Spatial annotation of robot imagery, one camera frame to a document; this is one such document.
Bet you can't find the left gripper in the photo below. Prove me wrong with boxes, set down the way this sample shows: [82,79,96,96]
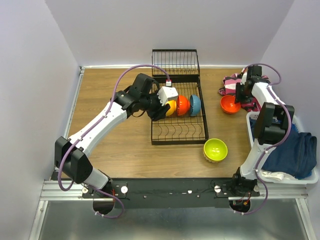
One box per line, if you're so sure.
[140,88,171,122]

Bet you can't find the orange-yellow bowl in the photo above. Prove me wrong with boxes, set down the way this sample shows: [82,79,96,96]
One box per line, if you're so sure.
[165,100,177,117]

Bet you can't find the red-orange bowl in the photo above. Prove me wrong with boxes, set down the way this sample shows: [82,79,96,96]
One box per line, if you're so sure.
[176,95,190,116]
[220,95,241,114]

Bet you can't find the blue bowl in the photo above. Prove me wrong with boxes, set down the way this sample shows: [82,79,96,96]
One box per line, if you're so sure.
[189,94,202,117]

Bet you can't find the black wire dish rack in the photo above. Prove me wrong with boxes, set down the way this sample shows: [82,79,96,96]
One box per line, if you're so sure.
[151,49,209,145]

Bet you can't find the lime green bowl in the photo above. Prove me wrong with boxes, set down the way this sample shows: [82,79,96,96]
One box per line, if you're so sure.
[203,138,228,155]

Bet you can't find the cream ribbed bowl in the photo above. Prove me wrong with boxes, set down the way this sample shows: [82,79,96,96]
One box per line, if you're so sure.
[203,151,227,163]

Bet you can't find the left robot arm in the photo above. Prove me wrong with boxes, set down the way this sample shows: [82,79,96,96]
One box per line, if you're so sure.
[54,73,178,198]

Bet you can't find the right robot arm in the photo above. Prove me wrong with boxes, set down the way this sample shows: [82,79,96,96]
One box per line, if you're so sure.
[230,63,295,196]

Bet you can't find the pink camouflage garment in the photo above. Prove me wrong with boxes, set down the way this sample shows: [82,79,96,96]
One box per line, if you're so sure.
[218,73,261,112]

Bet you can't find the white laundry basket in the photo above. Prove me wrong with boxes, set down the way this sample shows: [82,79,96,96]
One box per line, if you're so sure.
[246,111,320,186]

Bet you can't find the blue denim jeans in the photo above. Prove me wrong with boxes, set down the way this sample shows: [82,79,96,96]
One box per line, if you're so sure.
[262,124,318,180]

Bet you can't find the white cloth in basket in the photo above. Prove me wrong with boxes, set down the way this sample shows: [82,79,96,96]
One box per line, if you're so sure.
[260,170,296,181]

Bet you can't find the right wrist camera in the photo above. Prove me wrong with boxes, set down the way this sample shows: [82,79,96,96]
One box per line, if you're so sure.
[241,67,248,85]

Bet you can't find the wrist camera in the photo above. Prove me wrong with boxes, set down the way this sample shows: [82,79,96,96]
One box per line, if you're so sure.
[156,86,179,106]
[241,67,248,85]

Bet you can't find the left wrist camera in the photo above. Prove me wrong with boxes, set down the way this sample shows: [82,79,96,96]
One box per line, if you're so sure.
[156,86,179,106]

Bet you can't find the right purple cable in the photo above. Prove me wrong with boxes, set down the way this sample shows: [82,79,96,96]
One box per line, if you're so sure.
[231,62,293,216]

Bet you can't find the purple cable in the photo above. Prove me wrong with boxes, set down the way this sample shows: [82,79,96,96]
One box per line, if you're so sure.
[231,62,293,216]
[57,64,174,219]

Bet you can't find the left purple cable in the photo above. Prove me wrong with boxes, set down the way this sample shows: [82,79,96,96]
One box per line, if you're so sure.
[57,64,174,219]

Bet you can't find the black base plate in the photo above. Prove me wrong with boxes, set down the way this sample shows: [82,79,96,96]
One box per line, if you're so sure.
[82,177,261,210]

